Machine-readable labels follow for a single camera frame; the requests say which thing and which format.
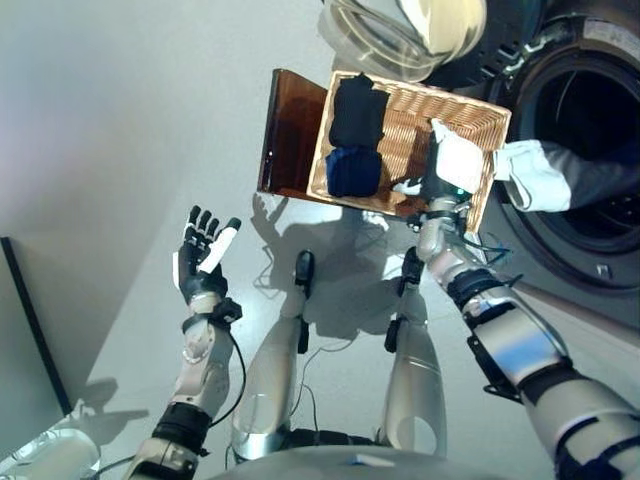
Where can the robot leg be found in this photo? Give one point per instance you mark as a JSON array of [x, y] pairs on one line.
[[270, 370], [415, 370]]

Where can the blue folded garment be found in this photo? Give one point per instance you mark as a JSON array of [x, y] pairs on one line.
[[352, 172]]

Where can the right robot leg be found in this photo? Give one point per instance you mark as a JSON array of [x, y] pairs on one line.
[[415, 370]]

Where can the navy folded garment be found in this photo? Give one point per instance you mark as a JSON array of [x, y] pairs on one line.
[[355, 115]]

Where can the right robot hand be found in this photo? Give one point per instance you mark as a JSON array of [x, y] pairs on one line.
[[457, 165]]

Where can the white garment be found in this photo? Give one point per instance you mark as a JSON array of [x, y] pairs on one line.
[[535, 175]]

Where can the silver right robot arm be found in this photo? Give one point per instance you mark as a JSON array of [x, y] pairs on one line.
[[515, 345]]

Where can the brown glossy stool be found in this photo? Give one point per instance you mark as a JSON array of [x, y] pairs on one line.
[[290, 140]]

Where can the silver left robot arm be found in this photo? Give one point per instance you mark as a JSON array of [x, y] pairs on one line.
[[200, 365]]

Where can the grey cabinet with black edge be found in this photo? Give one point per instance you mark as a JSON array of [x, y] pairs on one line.
[[25, 325]]

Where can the silver robot torso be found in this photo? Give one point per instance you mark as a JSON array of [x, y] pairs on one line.
[[350, 465]]

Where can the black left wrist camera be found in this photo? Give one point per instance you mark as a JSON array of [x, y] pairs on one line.
[[229, 311]]

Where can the left robot leg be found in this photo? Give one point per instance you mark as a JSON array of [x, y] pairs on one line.
[[270, 370]]

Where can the grey front-load washing machine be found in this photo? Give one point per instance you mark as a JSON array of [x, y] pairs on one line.
[[575, 100]]

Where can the round glass washer door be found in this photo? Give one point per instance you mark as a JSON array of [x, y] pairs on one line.
[[400, 35]]

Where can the rectangular wicker laundry basket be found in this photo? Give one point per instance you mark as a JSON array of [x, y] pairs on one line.
[[400, 130]]

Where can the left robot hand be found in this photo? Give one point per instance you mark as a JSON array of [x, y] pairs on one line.
[[192, 270]]

